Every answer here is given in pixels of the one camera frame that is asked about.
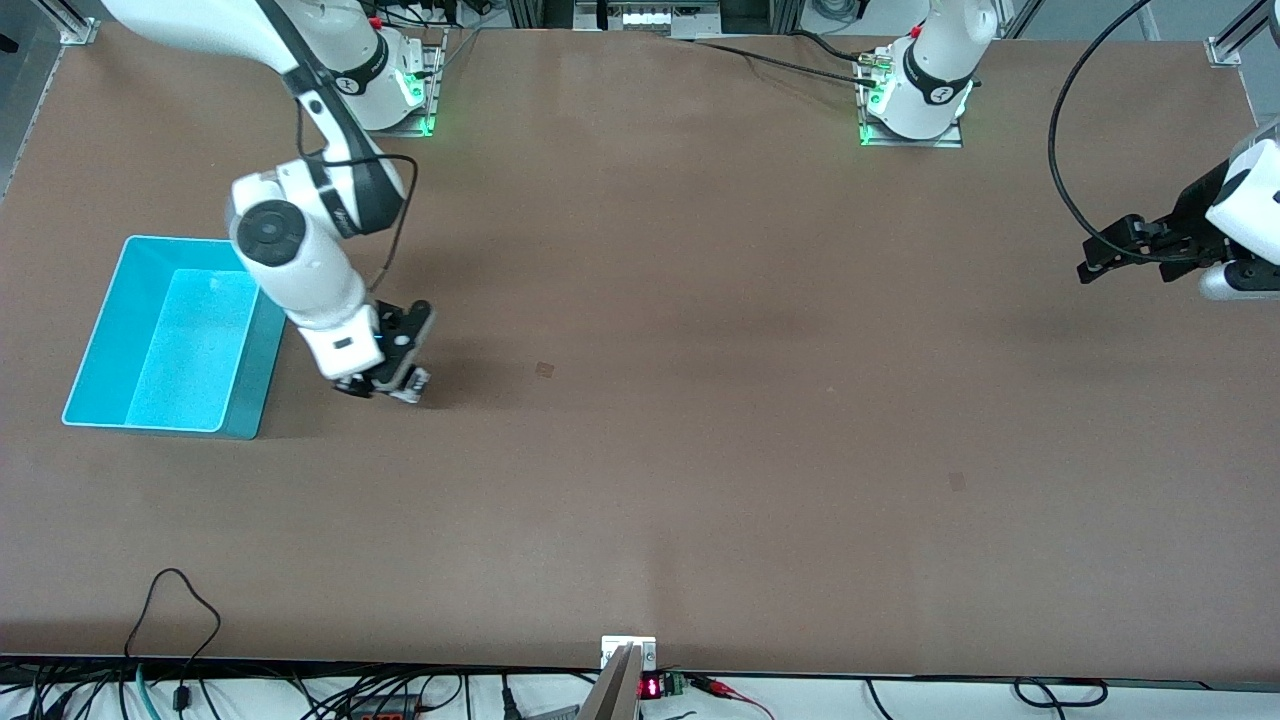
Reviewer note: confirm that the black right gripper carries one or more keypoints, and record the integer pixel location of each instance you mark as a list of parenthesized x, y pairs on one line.
[(352, 387)]

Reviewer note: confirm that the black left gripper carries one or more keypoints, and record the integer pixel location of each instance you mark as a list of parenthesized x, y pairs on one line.
[(1192, 226)]

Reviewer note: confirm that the white jeep toy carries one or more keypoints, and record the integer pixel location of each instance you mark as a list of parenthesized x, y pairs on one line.
[(416, 382)]

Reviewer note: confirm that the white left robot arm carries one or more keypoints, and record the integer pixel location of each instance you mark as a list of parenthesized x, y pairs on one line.
[(930, 80)]

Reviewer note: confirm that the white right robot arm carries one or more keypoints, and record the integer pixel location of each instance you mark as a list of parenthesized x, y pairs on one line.
[(300, 270)]

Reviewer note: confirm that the cyan plastic bin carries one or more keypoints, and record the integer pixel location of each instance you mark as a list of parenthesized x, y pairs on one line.
[(170, 350)]

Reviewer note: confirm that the black power strip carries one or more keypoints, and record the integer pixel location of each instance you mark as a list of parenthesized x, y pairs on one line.
[(385, 708)]

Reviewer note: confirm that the red digit display module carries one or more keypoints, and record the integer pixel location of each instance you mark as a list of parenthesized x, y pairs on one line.
[(652, 687)]

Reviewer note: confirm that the red black clip lead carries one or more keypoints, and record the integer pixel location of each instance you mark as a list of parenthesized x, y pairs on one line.
[(725, 688)]

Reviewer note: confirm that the aluminium corner bracket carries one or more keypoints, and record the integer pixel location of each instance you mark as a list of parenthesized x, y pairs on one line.
[(1225, 50), (78, 28)]

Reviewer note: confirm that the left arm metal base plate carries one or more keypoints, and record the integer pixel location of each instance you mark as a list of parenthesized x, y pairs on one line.
[(910, 143)]

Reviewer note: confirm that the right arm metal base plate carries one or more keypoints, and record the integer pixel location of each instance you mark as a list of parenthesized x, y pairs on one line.
[(425, 125)]

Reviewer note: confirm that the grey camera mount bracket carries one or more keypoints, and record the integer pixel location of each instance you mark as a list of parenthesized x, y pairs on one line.
[(620, 690)]

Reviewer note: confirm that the aluminium frame with light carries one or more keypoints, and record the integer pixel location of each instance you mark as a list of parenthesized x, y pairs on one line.
[(650, 18)]

